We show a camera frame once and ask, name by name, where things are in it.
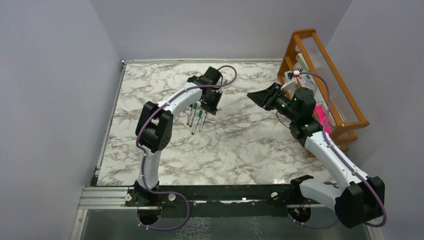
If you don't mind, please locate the silver pen green tip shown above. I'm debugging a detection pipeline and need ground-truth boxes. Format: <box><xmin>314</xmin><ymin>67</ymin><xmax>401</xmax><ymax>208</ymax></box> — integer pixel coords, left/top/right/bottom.
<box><xmin>191</xmin><ymin>115</ymin><xmax>202</xmax><ymax>135</ymax></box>

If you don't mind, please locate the silver pen red tip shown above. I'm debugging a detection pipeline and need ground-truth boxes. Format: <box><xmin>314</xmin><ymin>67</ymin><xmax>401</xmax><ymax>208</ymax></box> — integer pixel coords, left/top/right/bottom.
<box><xmin>189</xmin><ymin>104</ymin><xmax>197</xmax><ymax>127</ymax></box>

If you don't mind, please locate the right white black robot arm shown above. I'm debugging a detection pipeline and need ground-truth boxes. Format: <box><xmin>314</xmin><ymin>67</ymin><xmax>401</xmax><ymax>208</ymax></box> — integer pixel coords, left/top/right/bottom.
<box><xmin>247</xmin><ymin>83</ymin><xmax>386</xmax><ymax>228</ymax></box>

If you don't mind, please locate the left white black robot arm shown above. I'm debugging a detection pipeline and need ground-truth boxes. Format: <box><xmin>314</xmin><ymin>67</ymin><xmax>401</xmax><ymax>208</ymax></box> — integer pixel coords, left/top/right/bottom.
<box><xmin>135</xmin><ymin>67</ymin><xmax>223</xmax><ymax>193</ymax></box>

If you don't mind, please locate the white package in rack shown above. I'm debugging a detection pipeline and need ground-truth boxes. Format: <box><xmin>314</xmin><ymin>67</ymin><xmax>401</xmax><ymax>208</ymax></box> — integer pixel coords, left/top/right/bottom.
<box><xmin>294</xmin><ymin>53</ymin><xmax>326</xmax><ymax>105</ymax></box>

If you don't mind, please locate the pink item in rack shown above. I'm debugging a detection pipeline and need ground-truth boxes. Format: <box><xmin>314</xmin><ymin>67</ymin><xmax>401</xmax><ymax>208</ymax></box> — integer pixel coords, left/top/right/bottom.
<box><xmin>315</xmin><ymin>105</ymin><xmax>332</xmax><ymax>135</ymax></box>

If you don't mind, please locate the orange wooden rack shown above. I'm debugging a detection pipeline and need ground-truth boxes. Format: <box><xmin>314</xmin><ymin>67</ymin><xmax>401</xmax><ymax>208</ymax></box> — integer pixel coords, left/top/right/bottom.
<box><xmin>277</xmin><ymin>28</ymin><xmax>369</xmax><ymax>153</ymax></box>

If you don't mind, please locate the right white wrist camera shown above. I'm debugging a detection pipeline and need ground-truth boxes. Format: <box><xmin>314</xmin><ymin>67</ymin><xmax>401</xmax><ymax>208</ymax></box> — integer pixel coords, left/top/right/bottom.
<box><xmin>281</xmin><ymin>70</ymin><xmax>301</xmax><ymax>92</ymax></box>

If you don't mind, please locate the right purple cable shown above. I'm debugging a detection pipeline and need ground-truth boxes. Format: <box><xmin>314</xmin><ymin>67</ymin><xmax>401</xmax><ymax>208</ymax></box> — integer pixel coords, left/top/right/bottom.
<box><xmin>291</xmin><ymin>71</ymin><xmax>388</xmax><ymax>230</ymax></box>

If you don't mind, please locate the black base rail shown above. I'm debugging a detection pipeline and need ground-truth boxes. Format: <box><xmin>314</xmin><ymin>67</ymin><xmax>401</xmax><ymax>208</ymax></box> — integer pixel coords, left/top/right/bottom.
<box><xmin>124</xmin><ymin>184</ymin><xmax>315</xmax><ymax>218</ymax></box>

